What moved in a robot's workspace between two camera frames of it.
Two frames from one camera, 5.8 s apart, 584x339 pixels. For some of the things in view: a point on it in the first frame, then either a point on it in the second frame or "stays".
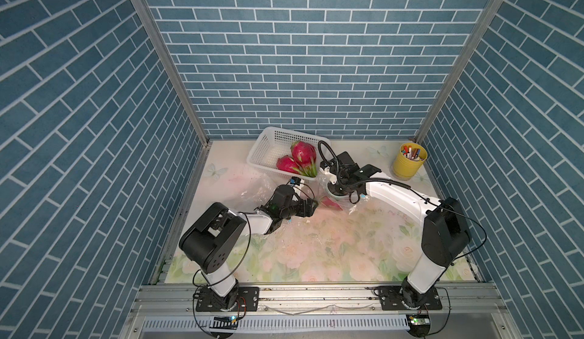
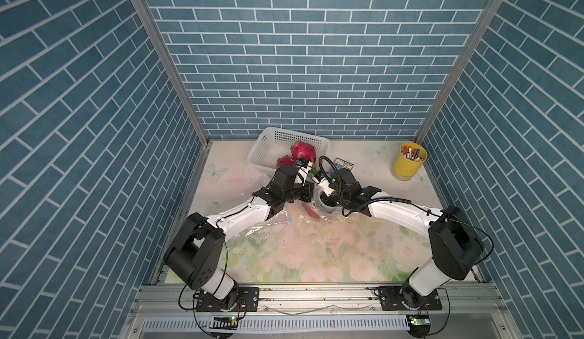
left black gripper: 308,212 to 306,191
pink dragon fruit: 287,163 stays
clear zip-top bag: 247,191 to 290,230
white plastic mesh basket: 269,145 stays
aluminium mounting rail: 167,309 stays
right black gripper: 331,189 to 324,198
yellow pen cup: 408,159 stays
